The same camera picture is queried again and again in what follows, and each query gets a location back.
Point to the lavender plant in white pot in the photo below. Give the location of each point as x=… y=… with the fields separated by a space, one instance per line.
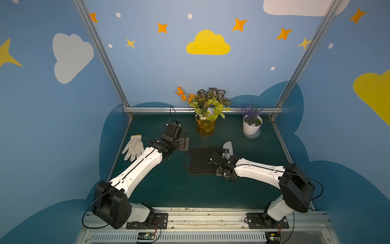
x=252 y=121

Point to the left controller board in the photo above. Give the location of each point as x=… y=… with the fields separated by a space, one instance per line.
x=145 y=236

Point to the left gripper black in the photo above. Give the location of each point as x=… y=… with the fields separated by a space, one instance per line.
x=183 y=143

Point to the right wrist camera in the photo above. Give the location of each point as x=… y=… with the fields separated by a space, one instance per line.
x=226 y=153

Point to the right controller board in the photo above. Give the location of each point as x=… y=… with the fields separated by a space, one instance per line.
x=273 y=238

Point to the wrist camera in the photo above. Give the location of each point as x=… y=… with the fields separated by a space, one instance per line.
x=173 y=130
x=226 y=153

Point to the flower bouquet in amber vase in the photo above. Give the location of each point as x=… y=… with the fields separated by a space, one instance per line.
x=209 y=105

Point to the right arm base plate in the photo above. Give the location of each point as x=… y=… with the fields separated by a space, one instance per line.
x=262 y=221

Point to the black cutting board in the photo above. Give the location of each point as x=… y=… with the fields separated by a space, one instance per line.
x=196 y=160

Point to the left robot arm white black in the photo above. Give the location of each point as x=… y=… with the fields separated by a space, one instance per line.
x=111 y=199

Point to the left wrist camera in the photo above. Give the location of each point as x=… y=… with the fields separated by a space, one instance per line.
x=173 y=130

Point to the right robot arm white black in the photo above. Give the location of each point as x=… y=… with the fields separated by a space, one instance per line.
x=296 y=188

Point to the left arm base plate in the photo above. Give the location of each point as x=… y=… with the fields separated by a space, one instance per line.
x=157 y=219

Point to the white work glove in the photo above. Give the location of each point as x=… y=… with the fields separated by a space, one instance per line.
x=134 y=148

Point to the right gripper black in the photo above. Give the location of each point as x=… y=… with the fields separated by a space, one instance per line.
x=218 y=158

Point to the controller board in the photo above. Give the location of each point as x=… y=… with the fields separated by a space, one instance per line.
x=145 y=236
x=273 y=238

